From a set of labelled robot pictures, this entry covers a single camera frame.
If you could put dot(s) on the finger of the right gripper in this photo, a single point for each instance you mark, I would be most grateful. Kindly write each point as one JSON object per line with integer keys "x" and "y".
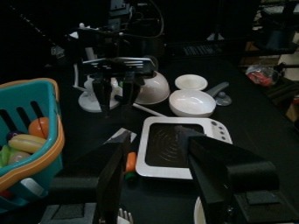
{"x": 130, "y": 93}
{"x": 103, "y": 96}

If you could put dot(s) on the orange toy fruit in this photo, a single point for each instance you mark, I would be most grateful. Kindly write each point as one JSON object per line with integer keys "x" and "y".
{"x": 39, "y": 127}

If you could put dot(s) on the white toy fork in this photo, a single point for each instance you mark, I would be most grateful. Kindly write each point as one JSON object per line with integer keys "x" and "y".
{"x": 126, "y": 217}

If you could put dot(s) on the white dome toy bowl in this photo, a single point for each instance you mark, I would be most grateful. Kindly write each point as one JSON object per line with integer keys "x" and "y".
{"x": 155, "y": 89}

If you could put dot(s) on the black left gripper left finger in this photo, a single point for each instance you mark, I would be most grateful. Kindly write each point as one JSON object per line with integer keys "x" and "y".
{"x": 111, "y": 175}

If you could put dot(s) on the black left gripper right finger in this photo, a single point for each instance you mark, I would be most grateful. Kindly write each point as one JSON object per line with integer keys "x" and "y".
{"x": 230, "y": 175}

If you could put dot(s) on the red item in plastic bag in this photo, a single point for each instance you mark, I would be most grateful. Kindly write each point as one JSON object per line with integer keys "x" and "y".
{"x": 263, "y": 75}

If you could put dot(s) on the pale pink toy food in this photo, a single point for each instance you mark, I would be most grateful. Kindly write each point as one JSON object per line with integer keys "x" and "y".
{"x": 19, "y": 157}

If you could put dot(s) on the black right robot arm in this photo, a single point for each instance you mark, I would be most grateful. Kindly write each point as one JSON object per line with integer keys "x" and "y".
{"x": 112, "y": 32}

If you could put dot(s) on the white toy stick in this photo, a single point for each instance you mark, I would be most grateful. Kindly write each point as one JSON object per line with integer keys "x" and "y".
{"x": 150, "y": 110}

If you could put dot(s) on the green toy vegetable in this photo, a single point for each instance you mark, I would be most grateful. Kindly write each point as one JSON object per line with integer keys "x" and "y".
{"x": 4, "y": 156}

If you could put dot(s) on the grey toy lid knob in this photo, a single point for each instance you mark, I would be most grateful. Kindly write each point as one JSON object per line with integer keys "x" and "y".
{"x": 223, "y": 99}

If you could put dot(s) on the white toy knife blade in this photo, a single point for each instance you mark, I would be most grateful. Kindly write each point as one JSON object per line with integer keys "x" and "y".
{"x": 130, "y": 136}

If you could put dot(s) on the purple toy fruit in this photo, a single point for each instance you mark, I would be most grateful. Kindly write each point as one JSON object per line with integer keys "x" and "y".
{"x": 14, "y": 134}

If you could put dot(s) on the yellow toy bun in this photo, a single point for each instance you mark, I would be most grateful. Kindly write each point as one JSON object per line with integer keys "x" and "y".
{"x": 26, "y": 143}

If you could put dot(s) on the orange toy carrot green top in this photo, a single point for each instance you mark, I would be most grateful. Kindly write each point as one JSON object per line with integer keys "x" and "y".
{"x": 131, "y": 163}

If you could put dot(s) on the white toy induction stove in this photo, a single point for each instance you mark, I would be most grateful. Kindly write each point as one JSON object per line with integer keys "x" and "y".
{"x": 155, "y": 169}

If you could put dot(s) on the teal toy basket orange rim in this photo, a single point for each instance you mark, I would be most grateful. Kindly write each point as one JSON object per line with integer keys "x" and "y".
{"x": 43, "y": 163}

